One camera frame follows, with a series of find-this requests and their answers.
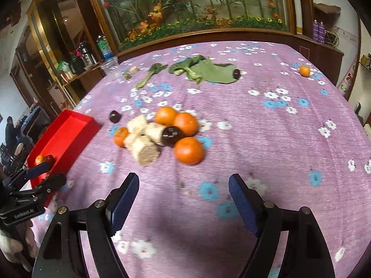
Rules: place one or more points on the purple floral tablecloth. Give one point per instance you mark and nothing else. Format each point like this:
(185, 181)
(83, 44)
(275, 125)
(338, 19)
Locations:
(246, 107)

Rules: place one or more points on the dark passion fruit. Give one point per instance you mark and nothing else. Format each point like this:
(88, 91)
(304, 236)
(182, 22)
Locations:
(171, 136)
(114, 116)

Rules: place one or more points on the small dark plum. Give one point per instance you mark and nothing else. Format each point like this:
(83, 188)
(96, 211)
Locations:
(236, 73)

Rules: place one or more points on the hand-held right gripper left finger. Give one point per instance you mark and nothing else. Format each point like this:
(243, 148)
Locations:
(124, 199)

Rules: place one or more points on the large green leaf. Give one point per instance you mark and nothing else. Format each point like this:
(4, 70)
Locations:
(217, 72)

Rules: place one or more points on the red box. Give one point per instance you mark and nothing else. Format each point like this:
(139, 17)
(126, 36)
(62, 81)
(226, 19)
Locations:
(69, 133)

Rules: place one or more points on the wooden sideboard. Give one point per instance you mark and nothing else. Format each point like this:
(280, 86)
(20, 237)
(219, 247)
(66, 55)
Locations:
(89, 81)

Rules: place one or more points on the clear plastic cup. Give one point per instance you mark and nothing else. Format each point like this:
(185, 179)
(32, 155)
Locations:
(111, 67)

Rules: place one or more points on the black and silver thermos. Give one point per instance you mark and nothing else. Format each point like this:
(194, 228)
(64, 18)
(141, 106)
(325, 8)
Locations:
(86, 52)

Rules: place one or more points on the green label water bottle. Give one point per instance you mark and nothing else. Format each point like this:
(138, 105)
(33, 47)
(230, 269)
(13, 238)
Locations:
(103, 47)

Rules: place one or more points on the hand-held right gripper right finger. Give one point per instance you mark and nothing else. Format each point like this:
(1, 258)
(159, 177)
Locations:
(243, 205)

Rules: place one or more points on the small beige ginger piece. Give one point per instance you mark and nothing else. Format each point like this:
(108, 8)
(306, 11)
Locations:
(134, 70)

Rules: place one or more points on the green packet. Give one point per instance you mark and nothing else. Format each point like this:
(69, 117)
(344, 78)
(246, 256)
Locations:
(64, 69)

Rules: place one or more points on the small orange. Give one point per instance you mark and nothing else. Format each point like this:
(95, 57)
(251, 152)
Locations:
(304, 71)
(120, 137)

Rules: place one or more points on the black mug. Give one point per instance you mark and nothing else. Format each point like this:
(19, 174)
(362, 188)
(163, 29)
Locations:
(76, 64)

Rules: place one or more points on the glass case with artificial plants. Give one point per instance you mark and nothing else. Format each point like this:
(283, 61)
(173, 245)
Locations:
(203, 0)

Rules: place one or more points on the purple bottle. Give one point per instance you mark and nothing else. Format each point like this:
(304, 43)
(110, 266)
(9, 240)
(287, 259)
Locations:
(321, 32)
(315, 31)

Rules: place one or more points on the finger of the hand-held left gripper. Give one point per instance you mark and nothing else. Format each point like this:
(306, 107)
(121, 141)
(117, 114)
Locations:
(50, 184)
(34, 171)

